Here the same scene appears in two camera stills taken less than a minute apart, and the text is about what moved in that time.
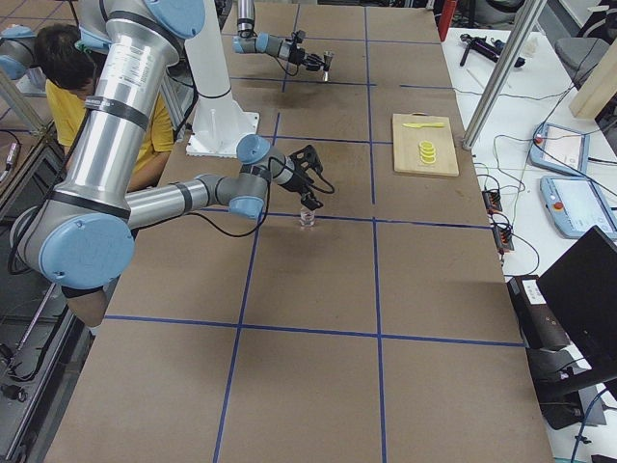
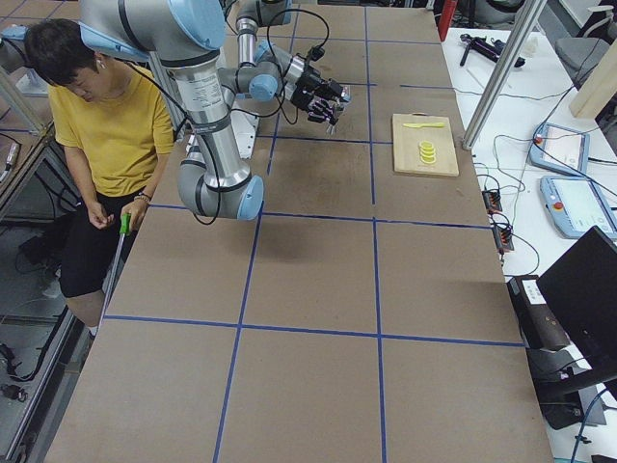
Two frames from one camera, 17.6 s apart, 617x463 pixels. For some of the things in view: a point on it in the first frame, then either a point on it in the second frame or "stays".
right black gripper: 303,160 to 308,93
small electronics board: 493,201 stays
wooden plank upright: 601,86 stays
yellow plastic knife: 421,125 stays
